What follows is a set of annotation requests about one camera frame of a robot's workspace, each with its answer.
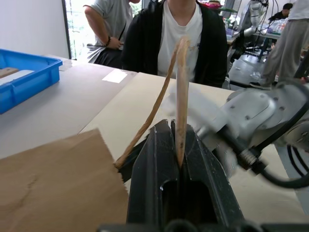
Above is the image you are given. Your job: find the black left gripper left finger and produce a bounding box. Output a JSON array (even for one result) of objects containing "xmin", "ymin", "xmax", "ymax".
[{"xmin": 126, "ymin": 119, "xmax": 180, "ymax": 224}]

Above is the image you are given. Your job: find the person in grey shirt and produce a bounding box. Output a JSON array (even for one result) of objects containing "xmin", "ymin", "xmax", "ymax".
[{"xmin": 83, "ymin": 0, "xmax": 134, "ymax": 69}]

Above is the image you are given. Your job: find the white label sticker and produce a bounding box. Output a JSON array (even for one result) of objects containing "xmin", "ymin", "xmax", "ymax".
[{"xmin": 101, "ymin": 70, "xmax": 128, "ymax": 84}]

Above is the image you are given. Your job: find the white flat board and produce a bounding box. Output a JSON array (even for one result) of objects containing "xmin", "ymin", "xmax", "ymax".
[{"xmin": 0, "ymin": 69, "xmax": 35, "ymax": 87}]

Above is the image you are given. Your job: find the person in black jacket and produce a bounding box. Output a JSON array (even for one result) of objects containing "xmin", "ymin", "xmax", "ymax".
[{"xmin": 121, "ymin": 0, "xmax": 229, "ymax": 88}]

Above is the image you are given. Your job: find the cluttered background work table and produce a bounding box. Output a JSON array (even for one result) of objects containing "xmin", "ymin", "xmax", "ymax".
[{"xmin": 226, "ymin": 18, "xmax": 290, "ymax": 63}]

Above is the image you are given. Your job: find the brown paper bag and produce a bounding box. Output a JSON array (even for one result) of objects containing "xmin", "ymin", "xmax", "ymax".
[{"xmin": 0, "ymin": 36, "xmax": 194, "ymax": 232}]

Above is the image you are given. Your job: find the blue plastic tray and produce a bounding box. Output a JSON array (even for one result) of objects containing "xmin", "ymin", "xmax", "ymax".
[{"xmin": 0, "ymin": 48, "xmax": 63, "ymax": 115}]

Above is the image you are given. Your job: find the seated person in black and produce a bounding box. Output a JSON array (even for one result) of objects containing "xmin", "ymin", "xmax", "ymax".
[{"xmin": 267, "ymin": 2, "xmax": 294, "ymax": 22}]

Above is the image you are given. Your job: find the small wooden block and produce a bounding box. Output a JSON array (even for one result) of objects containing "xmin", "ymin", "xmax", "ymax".
[{"xmin": 0, "ymin": 67, "xmax": 20, "ymax": 79}]

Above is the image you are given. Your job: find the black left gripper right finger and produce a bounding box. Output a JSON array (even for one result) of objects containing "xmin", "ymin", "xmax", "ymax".
[{"xmin": 170, "ymin": 120, "xmax": 245, "ymax": 224}]

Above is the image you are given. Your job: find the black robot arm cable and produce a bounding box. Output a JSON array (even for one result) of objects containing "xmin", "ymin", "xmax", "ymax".
[{"xmin": 217, "ymin": 78, "xmax": 309, "ymax": 189}]

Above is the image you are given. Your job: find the person in beige trousers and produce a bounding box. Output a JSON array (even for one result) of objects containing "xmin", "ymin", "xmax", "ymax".
[{"xmin": 250, "ymin": 0, "xmax": 309, "ymax": 88}]

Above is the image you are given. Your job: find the dark window frame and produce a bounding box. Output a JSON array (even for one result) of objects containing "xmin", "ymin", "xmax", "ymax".
[{"xmin": 61, "ymin": 0, "xmax": 73, "ymax": 60}]

